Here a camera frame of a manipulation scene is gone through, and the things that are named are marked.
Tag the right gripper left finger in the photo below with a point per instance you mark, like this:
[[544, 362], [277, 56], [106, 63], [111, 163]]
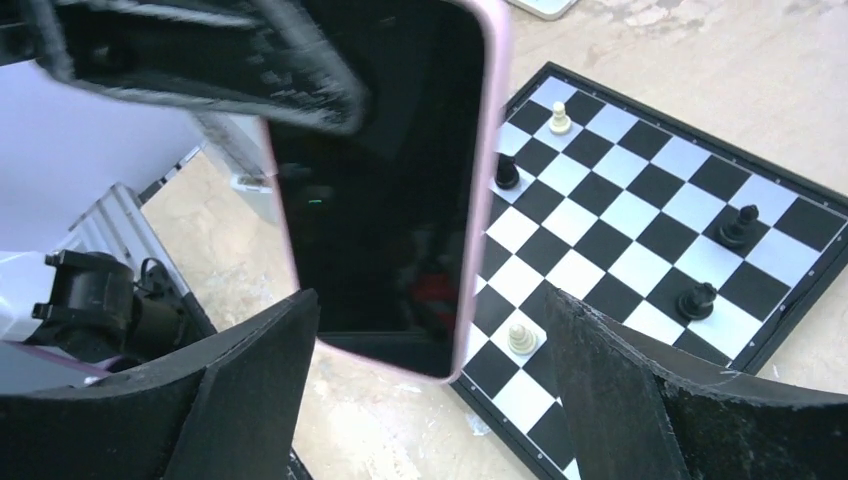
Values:
[[224, 407]]

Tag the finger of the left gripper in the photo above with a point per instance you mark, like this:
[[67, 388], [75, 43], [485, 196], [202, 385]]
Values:
[[262, 58]]

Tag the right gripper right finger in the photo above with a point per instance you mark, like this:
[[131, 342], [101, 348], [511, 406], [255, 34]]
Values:
[[637, 408]]

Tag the phone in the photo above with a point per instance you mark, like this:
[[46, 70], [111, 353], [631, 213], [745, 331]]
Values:
[[384, 223]]

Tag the white phone case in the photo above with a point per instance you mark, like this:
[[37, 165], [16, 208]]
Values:
[[547, 10]]

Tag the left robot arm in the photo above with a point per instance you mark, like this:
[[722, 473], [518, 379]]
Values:
[[95, 308]]

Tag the black chess piece middle right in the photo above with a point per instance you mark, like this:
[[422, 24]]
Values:
[[697, 303]]

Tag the black chess piece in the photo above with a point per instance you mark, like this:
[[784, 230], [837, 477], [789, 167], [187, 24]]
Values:
[[738, 232], [506, 176], [697, 303]]

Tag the white chess piece bottom left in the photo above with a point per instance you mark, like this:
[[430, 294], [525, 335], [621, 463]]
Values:
[[522, 341]]

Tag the white chess piece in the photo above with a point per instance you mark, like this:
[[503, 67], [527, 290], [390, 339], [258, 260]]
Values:
[[522, 341], [559, 123]]

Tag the black chess piece top right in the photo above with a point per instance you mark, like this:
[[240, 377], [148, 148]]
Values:
[[738, 232]]

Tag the black white chessboard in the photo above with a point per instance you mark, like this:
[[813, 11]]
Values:
[[622, 212]]

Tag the black chess piece middle left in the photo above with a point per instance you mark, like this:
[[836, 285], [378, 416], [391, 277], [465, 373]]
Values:
[[506, 176]]

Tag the white chess piece top left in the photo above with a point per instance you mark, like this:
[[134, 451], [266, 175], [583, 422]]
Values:
[[559, 123]]

